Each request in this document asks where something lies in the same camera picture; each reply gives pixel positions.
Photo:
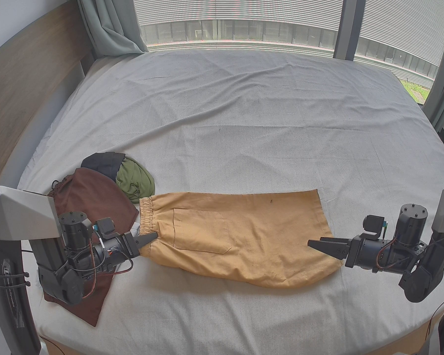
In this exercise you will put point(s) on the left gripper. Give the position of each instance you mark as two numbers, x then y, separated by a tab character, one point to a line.
122	248

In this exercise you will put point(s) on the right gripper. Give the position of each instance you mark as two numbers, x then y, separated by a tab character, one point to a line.
364	255

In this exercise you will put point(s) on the mustard yellow shorts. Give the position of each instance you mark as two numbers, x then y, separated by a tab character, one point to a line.
262	235

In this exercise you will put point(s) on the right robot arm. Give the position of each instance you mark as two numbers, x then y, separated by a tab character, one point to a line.
414	220

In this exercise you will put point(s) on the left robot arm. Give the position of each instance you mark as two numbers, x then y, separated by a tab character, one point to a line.
18	213

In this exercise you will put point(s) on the green garment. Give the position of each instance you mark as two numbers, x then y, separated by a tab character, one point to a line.
133	179

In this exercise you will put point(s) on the brown shorts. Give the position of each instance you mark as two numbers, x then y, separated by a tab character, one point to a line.
92	198

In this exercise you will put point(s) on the black garment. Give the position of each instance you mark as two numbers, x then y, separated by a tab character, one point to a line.
100	165

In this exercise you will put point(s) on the bed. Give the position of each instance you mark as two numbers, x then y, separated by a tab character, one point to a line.
244	124

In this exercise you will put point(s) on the grey-green curtain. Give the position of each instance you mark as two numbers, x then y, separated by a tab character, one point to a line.
107	20

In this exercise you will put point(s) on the window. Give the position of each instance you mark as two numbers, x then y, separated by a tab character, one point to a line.
244	9

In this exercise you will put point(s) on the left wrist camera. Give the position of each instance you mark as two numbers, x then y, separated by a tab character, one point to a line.
106	227

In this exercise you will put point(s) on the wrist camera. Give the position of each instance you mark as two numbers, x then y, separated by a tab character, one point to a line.
106	227
373	226

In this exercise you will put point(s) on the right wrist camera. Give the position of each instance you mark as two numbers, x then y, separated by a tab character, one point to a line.
373	226

